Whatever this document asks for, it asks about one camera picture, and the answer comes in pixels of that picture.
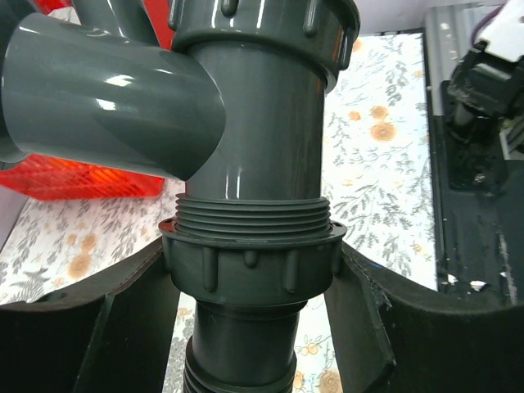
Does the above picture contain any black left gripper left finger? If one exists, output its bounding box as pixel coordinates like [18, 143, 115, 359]
[1, 239, 179, 392]

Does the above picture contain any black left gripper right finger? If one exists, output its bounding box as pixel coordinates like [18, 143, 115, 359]
[324, 244, 523, 392]

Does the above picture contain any black corrugated hose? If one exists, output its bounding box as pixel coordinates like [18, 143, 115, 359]
[158, 219, 348, 393]

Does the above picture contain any grey tee pipe fitting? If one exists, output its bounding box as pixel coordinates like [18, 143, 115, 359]
[1, 1, 360, 248]

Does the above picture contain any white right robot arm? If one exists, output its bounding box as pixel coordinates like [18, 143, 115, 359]
[447, 0, 523, 143]

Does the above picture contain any red plastic basket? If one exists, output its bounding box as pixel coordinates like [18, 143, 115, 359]
[1, 1, 173, 201]

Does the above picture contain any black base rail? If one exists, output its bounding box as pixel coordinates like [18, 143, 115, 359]
[423, 6, 524, 306]

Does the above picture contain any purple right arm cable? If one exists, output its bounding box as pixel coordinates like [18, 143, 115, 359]
[470, 3, 504, 42]

